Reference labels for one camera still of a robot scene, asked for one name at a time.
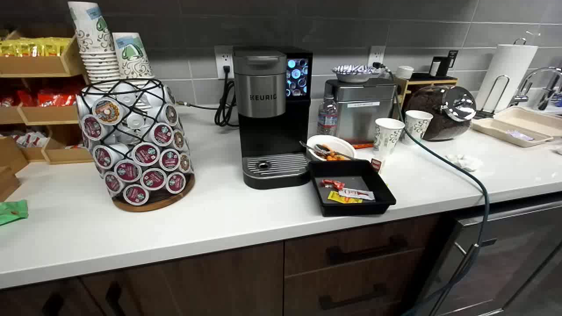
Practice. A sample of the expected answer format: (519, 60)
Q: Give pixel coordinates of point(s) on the white bowl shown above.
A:
(342, 144)

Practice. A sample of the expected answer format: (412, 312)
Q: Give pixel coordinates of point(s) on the black plastic tray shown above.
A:
(377, 202)

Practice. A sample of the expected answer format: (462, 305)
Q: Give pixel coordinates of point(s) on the patterned ceramic bowl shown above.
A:
(354, 74)

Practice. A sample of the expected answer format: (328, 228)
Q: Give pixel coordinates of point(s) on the black silver Keurig coffee machine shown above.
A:
(268, 140)

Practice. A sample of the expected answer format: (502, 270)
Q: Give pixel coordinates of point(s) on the dark brown spoon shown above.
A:
(312, 149)

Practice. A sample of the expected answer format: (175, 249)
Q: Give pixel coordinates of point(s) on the orange spoon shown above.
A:
(335, 154)

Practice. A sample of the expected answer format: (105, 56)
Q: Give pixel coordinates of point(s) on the red candy wrapper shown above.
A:
(332, 182)

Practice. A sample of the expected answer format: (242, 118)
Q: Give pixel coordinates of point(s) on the clear water bottle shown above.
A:
(328, 116)

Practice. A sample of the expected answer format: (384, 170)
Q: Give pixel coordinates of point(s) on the yellow candy packet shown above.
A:
(342, 198)

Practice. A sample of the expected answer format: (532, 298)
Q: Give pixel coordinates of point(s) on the white red candy bar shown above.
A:
(356, 193)

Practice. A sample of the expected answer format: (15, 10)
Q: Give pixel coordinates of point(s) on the small printed candy packet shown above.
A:
(375, 163)

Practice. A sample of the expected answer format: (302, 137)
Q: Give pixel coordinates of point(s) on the stainless steel box appliance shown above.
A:
(365, 111)

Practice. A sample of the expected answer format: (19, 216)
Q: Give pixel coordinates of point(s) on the patterned paper cup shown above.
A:
(388, 137)
(418, 123)

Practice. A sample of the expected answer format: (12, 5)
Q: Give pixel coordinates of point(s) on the small white container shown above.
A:
(404, 72)

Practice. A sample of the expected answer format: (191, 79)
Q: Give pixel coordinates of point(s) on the short stack of paper cups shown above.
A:
(131, 54)

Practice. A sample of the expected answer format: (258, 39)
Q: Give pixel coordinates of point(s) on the black device on shelf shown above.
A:
(440, 63)

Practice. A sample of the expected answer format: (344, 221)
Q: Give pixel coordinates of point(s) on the tall stack of paper cups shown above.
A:
(93, 46)

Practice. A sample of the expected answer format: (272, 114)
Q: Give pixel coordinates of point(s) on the wooden snack rack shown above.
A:
(52, 114)

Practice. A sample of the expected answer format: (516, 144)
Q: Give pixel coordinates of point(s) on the beige clamshell food container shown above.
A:
(514, 125)

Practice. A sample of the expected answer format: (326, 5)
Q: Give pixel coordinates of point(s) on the red snack packets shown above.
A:
(49, 98)

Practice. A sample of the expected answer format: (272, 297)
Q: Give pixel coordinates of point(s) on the white paper towel roll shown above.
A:
(509, 72)

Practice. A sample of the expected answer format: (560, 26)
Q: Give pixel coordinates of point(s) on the stainless dishwasher front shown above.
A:
(514, 251)

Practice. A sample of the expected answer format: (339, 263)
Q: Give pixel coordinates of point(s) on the yellow snack packets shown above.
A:
(35, 46)

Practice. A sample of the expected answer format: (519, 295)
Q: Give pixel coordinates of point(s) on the chrome faucet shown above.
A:
(541, 81)

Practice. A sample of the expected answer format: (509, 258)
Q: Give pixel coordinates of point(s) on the green packet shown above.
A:
(10, 211)

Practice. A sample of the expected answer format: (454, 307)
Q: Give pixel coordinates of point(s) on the white wall outlet with plug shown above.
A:
(377, 54)

